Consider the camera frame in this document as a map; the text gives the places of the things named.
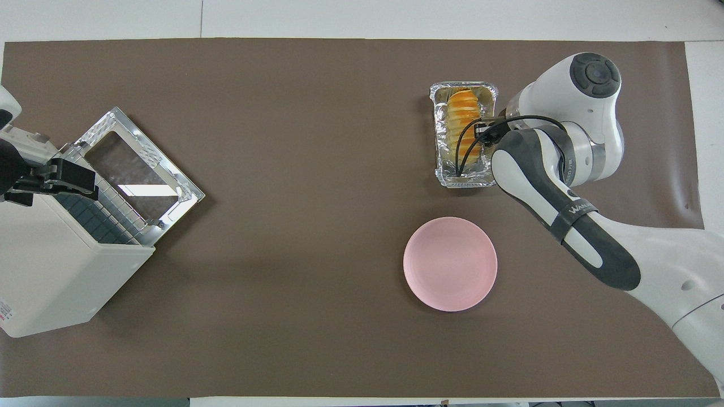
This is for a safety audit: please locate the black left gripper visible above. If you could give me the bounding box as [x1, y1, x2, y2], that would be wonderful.
[0, 140, 100, 207]

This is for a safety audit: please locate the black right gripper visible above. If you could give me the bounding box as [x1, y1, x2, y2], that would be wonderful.
[476, 120, 510, 145]

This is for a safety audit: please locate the golden braided bread loaf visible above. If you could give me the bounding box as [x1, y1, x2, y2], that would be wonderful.
[447, 89, 487, 166]

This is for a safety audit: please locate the aluminium foil baking tray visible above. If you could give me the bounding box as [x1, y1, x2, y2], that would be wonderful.
[429, 82, 499, 188]

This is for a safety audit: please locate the glass oven door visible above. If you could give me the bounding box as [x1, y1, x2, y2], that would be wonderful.
[61, 107, 205, 247]

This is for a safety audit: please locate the cream toaster oven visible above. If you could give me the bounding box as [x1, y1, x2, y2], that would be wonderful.
[0, 107, 205, 339]

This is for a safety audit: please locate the pink round plate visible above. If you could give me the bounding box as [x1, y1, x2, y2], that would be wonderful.
[403, 217, 498, 313]

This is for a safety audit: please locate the brown table mat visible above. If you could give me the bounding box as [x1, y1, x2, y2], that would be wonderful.
[0, 38, 719, 397]

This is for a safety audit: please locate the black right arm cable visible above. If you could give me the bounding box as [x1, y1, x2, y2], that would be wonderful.
[455, 115, 567, 177]

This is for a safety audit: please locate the oven wire rack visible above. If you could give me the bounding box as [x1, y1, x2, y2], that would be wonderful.
[57, 189, 141, 245]

